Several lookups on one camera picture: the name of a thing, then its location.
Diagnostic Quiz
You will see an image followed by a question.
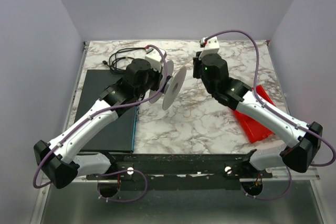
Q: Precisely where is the thin yellow wire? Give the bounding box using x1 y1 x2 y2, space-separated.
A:
183 58 204 119

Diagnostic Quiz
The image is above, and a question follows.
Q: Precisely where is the grey plastic cable spool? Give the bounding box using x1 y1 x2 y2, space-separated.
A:
149 60 187 110

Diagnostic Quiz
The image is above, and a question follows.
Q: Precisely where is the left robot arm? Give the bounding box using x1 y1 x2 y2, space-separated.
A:
34 59 169 189

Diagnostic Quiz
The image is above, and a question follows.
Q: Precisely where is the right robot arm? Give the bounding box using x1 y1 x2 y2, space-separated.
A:
193 52 323 173

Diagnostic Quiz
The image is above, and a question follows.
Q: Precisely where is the dark notebook blue spine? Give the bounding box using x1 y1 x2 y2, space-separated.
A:
75 69 138 153

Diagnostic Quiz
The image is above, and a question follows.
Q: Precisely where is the red plastic bin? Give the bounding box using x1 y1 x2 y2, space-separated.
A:
232 84 276 144

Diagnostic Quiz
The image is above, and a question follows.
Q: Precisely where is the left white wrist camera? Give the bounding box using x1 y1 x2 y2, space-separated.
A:
145 47 163 72

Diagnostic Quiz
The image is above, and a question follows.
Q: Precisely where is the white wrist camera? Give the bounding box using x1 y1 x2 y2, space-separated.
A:
199 36 219 57
145 47 163 72

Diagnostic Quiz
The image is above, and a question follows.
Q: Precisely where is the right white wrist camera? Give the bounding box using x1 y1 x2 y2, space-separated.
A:
199 36 219 57

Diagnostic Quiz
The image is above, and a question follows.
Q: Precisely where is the black coiled cable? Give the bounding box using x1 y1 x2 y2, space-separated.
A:
102 48 148 75

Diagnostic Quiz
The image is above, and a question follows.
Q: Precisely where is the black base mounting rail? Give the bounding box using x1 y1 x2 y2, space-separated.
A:
86 153 272 190

